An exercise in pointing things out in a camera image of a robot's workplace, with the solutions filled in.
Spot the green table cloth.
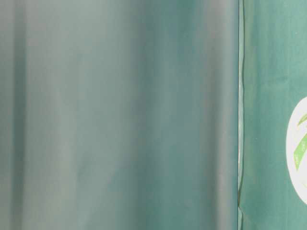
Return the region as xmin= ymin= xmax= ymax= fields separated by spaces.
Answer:
xmin=239 ymin=0 xmax=307 ymax=230

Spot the white duct tape roll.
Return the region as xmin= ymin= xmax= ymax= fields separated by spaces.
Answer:
xmin=285 ymin=97 xmax=307 ymax=203

